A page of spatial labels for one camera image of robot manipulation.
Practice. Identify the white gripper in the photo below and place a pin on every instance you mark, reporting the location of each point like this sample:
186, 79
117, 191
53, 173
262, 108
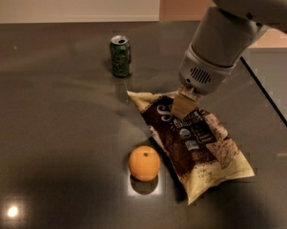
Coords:
201, 74

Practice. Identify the brown sea salt chip bag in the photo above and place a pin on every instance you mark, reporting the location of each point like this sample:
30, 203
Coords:
199, 147

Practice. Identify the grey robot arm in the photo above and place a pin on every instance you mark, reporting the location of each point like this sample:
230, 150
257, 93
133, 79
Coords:
226, 30

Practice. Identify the orange fruit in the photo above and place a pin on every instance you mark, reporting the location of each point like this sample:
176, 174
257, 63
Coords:
144, 163

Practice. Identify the green soda can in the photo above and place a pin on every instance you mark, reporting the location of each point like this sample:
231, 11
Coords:
120, 48

